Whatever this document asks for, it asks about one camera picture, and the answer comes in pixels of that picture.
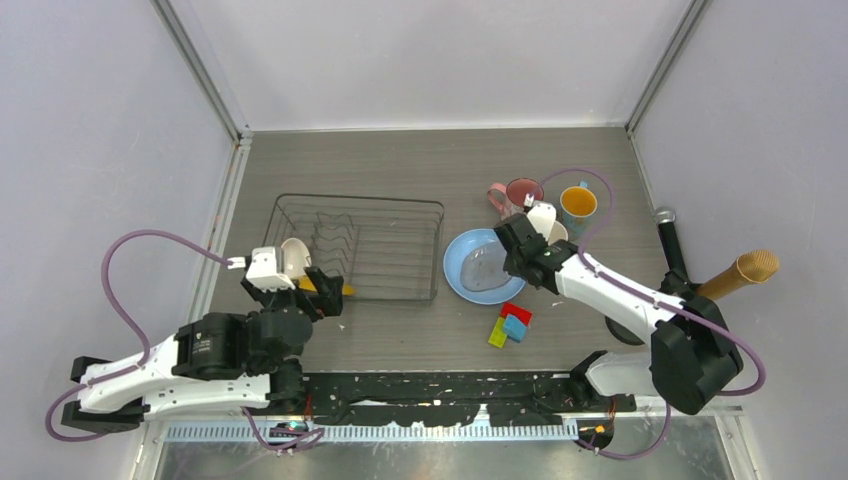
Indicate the gold microphone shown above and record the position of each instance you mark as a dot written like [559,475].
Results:
[752,268]

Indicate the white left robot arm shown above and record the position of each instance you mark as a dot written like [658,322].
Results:
[219,363]

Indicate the yellow-green toy block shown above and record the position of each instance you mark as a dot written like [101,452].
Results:
[498,337]

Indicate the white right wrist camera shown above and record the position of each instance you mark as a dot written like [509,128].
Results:
[542,215]

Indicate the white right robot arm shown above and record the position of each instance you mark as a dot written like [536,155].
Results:
[689,357]

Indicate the light blue plate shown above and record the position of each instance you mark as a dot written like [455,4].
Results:
[457,250]

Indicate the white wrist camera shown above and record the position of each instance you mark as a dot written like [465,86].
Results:
[542,215]
[263,269]

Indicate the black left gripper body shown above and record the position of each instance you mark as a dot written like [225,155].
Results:
[276,299]

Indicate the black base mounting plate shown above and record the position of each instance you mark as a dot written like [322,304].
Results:
[437,399]

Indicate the blue toy block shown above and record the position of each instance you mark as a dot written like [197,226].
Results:
[514,329]

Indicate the blue butterfly mug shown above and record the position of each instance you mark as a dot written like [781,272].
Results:
[578,204]

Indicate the black silver microphone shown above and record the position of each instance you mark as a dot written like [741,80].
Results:
[664,218]

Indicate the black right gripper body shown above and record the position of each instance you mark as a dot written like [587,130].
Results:
[514,266]

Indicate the black microphone stand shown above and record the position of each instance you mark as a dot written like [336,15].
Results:
[675,283]

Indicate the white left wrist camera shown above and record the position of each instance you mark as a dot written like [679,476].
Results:
[263,269]

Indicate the red toy block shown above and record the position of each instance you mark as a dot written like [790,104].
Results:
[523,315]

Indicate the floral ceramic bowl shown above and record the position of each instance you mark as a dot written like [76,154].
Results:
[296,258]

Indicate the plain pink mug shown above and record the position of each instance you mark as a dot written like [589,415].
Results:
[558,232]

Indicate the black wire dish rack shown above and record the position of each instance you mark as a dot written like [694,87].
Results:
[386,249]

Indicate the patterned pink mug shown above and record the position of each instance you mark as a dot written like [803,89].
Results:
[509,199]

